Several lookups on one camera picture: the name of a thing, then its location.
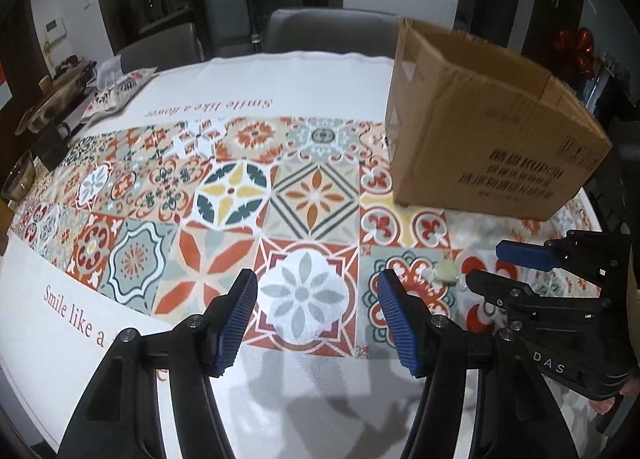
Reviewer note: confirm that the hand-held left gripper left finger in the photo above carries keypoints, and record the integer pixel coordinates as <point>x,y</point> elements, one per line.
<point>237,324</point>

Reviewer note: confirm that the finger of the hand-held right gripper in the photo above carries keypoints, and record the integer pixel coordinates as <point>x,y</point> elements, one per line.
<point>525,255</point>
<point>492,289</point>

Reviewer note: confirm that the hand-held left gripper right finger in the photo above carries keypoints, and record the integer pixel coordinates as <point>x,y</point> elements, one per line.
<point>400,324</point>

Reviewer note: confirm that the small pale green candy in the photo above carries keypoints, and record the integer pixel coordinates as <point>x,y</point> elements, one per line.
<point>445,272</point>

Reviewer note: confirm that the cardboard box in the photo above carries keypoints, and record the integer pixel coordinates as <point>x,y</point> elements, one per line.
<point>475,139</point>

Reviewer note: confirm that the person's right hand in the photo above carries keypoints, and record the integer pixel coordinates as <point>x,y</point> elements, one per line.
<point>602,404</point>

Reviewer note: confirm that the red ribbon bow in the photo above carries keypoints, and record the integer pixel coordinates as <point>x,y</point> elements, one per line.
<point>575,46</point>

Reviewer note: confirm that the patterned tile print tablecloth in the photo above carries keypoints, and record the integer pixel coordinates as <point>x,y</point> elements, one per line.
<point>300,89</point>

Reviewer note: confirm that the black mug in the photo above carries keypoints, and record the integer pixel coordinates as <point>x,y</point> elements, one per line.
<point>50,146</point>

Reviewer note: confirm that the patterned tissue pack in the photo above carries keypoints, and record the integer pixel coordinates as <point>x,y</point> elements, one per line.
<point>117,91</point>

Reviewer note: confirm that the grey upholstered chair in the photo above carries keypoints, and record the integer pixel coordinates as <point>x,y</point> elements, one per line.
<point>160,49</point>
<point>330,31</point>

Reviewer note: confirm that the glass bowl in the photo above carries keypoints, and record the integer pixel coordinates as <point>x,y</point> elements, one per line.
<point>52,101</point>

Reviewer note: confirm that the white wall panel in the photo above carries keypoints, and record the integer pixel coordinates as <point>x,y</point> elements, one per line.
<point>55,29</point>

